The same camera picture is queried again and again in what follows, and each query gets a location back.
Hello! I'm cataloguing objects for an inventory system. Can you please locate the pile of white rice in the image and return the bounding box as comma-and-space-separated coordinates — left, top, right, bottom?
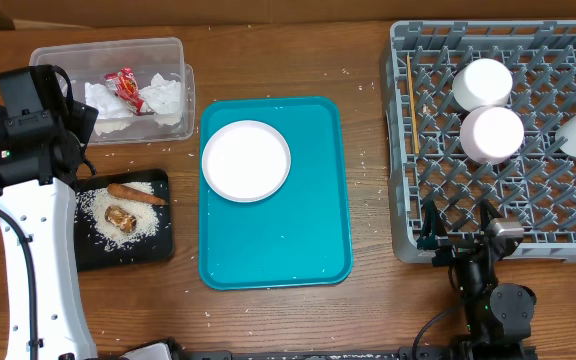
76, 182, 159, 252

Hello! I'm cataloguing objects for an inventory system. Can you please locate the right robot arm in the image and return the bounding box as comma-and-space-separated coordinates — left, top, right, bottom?
411, 200, 538, 359

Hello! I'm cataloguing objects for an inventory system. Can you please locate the red snack wrapper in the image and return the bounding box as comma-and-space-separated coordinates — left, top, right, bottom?
104, 67, 149, 116

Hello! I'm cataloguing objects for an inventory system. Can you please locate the teal serving tray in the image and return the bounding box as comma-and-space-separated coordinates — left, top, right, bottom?
198, 96, 353, 290

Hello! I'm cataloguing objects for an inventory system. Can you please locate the golden fried food piece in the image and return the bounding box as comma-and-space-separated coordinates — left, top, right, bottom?
104, 205, 137, 234

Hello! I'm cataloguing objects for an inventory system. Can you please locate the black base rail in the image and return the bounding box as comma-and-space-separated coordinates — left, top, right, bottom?
171, 346, 538, 360

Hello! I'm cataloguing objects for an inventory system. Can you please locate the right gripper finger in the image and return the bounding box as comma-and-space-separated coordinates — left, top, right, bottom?
417, 200, 447, 246
478, 199, 502, 238

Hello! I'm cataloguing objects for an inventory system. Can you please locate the brown fried stick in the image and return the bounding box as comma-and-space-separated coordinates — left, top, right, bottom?
107, 183, 168, 206

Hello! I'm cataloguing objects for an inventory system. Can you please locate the grey dishwasher rack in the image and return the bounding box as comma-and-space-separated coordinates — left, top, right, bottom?
381, 20, 576, 263

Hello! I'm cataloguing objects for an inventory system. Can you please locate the silver foil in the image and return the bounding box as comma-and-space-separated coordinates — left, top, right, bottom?
139, 73, 182, 126

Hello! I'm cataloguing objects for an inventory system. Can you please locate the wooden chopstick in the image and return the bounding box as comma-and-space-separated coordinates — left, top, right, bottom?
406, 54, 420, 156

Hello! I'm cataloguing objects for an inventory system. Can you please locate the white napkin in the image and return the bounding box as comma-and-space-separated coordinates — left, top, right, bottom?
85, 82, 133, 136

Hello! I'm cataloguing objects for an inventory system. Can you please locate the pale green bowl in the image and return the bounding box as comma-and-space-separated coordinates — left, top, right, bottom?
452, 59, 513, 111

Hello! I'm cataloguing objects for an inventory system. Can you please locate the black tray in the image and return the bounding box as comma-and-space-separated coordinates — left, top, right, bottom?
74, 169, 174, 272

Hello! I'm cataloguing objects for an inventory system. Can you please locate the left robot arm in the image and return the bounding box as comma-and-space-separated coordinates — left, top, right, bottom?
0, 65, 100, 359

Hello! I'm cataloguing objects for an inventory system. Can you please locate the clear plastic bin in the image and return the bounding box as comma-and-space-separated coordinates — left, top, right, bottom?
30, 37, 195, 145

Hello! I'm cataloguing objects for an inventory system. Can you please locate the large white plate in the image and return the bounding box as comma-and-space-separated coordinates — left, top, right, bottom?
201, 120, 292, 203

